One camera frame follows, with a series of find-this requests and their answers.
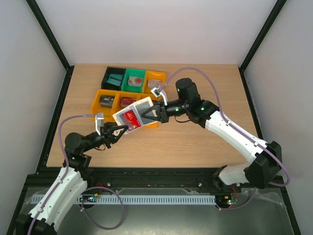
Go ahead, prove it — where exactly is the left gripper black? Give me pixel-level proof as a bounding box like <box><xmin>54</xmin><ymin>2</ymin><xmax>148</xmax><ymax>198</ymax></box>
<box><xmin>82</xmin><ymin>121</ymin><xmax>128</xmax><ymax>153</ymax></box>

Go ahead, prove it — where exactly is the red VIP credit card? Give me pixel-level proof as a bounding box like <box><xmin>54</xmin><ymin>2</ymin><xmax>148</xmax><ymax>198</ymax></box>
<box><xmin>120</xmin><ymin>110</ymin><xmax>141</xmax><ymax>131</ymax></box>

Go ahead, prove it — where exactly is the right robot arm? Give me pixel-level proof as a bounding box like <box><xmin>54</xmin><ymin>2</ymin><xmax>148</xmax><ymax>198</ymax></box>
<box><xmin>140</xmin><ymin>78</ymin><xmax>282</xmax><ymax>192</ymax></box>

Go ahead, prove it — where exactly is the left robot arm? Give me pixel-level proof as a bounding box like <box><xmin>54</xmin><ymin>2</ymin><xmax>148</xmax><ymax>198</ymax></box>
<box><xmin>16</xmin><ymin>122</ymin><xmax>128</xmax><ymax>235</ymax></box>

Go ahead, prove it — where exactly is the white pink card stack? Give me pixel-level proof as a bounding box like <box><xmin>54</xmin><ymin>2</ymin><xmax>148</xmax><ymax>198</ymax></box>
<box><xmin>147</xmin><ymin>79</ymin><xmax>162</xmax><ymax>88</ymax></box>

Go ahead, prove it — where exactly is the black card stack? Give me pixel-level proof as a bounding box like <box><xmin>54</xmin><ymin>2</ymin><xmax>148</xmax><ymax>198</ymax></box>
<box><xmin>99</xmin><ymin>95</ymin><xmax>115</xmax><ymax>108</ymax></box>

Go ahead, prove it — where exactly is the white red card stack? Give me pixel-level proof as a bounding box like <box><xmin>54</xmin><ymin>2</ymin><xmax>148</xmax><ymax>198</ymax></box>
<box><xmin>128</xmin><ymin>76</ymin><xmax>143</xmax><ymax>87</ymax></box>

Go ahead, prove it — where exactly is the yellow bin front right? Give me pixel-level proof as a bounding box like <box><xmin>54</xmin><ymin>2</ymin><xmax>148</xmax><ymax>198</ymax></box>
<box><xmin>137</xmin><ymin>93</ymin><xmax>160</xmax><ymax>128</ymax></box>

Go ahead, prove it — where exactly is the yellow bin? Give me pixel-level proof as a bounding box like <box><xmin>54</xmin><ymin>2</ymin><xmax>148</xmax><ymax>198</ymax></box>
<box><xmin>137</xmin><ymin>93</ymin><xmax>160</xmax><ymax>128</ymax></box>
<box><xmin>142</xmin><ymin>70</ymin><xmax>166</xmax><ymax>94</ymax></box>
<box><xmin>111</xmin><ymin>91</ymin><xmax>139</xmax><ymax>115</ymax></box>
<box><xmin>90</xmin><ymin>89</ymin><xmax>117</xmax><ymax>122</ymax></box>

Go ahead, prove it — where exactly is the yellow bin front middle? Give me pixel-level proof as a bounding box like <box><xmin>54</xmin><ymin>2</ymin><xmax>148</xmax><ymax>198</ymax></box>
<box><xmin>111</xmin><ymin>91</ymin><xmax>139</xmax><ymax>115</ymax></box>

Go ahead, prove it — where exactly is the yellow bin front left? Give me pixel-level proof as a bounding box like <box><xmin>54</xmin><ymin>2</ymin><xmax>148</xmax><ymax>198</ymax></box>
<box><xmin>90</xmin><ymin>89</ymin><xmax>117</xmax><ymax>122</ymax></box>

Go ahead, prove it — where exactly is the yellow bin back right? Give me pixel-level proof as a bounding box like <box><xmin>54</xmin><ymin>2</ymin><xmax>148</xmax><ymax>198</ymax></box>
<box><xmin>142</xmin><ymin>70</ymin><xmax>166</xmax><ymax>94</ymax></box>

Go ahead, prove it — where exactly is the green storage bin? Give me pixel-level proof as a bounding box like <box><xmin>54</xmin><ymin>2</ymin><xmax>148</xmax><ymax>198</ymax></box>
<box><xmin>121</xmin><ymin>69</ymin><xmax>146</xmax><ymax>93</ymax></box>

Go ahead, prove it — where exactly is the black storage bin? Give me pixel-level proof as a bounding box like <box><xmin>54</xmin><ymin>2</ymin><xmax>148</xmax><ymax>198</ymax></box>
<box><xmin>101</xmin><ymin>67</ymin><xmax>126</xmax><ymax>91</ymax></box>

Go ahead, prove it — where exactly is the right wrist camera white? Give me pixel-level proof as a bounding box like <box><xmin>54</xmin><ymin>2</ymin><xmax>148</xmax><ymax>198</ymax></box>
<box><xmin>151</xmin><ymin>86</ymin><xmax>168</xmax><ymax>106</ymax></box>

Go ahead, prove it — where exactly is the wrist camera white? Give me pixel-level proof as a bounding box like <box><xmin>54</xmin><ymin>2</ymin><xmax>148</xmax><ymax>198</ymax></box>
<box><xmin>151</xmin><ymin>86</ymin><xmax>168</xmax><ymax>106</ymax></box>
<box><xmin>94</xmin><ymin>113</ymin><xmax>104</xmax><ymax>135</ymax></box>

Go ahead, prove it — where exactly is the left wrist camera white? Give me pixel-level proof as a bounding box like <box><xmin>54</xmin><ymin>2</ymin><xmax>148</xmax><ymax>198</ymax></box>
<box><xmin>94</xmin><ymin>113</ymin><xmax>104</xmax><ymax>135</ymax></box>

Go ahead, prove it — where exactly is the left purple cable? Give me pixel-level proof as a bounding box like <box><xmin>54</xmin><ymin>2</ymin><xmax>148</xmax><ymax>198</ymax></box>
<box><xmin>26</xmin><ymin>113</ymin><xmax>97</xmax><ymax>235</ymax></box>

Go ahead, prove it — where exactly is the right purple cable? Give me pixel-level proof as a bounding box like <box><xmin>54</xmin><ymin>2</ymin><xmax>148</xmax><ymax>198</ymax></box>
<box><xmin>156</xmin><ymin>67</ymin><xmax>291</xmax><ymax>188</ymax></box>

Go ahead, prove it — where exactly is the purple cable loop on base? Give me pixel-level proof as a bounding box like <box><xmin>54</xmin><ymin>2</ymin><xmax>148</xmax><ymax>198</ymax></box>
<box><xmin>79</xmin><ymin>185</ymin><xmax>125</xmax><ymax>230</ymax></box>

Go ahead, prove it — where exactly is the white slotted cable duct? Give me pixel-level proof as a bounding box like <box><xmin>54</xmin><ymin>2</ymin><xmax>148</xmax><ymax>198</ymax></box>
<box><xmin>70</xmin><ymin>194</ymin><xmax>216</xmax><ymax>205</ymax></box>

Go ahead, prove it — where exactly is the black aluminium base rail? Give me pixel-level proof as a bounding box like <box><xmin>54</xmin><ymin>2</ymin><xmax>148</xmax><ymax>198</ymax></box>
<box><xmin>24</xmin><ymin>167</ymin><xmax>287</xmax><ymax>194</ymax></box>

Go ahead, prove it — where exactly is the black frame post left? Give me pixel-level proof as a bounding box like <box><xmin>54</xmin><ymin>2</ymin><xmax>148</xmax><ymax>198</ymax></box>
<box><xmin>26</xmin><ymin>0</ymin><xmax>71</xmax><ymax>71</ymax></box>

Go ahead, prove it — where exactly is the black frame post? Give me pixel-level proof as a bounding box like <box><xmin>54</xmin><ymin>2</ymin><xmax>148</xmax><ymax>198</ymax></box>
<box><xmin>239</xmin><ymin>0</ymin><xmax>287</xmax><ymax>74</ymax></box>
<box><xmin>26</xmin><ymin>0</ymin><xmax>71</xmax><ymax>71</ymax></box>

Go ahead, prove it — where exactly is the black frame post right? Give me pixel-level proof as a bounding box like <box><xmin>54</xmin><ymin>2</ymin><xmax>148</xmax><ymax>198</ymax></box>
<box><xmin>239</xmin><ymin>0</ymin><xmax>287</xmax><ymax>74</ymax></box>

